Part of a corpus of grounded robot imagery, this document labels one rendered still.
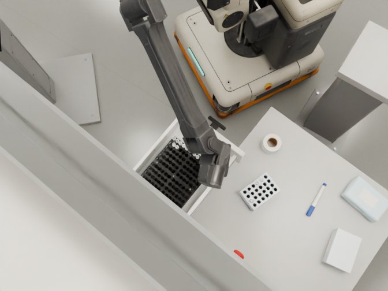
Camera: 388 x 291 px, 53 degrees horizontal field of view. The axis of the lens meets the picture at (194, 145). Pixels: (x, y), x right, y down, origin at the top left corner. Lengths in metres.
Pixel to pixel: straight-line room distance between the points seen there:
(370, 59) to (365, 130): 0.82
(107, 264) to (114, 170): 0.06
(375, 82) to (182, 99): 0.96
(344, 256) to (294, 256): 0.17
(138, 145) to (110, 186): 2.09
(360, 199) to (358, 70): 0.53
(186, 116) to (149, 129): 1.34
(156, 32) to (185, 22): 1.34
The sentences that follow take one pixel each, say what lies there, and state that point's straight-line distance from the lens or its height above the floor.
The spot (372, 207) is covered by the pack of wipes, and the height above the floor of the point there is 0.81.
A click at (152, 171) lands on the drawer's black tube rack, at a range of 1.37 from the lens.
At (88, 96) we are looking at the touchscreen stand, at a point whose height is 0.03.
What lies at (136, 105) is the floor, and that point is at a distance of 2.39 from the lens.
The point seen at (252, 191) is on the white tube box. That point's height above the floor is 0.80.
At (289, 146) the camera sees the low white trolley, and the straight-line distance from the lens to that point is 1.53.
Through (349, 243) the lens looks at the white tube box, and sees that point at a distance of 1.49.
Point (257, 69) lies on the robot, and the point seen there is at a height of 0.28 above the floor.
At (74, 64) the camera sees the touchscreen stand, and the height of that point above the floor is 0.04.
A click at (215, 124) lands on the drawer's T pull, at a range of 1.36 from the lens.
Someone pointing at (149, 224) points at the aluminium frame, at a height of 1.98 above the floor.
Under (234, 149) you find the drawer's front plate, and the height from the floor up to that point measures 0.93.
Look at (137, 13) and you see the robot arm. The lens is 0.95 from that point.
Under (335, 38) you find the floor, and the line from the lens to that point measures 2.70.
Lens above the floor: 2.20
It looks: 75 degrees down
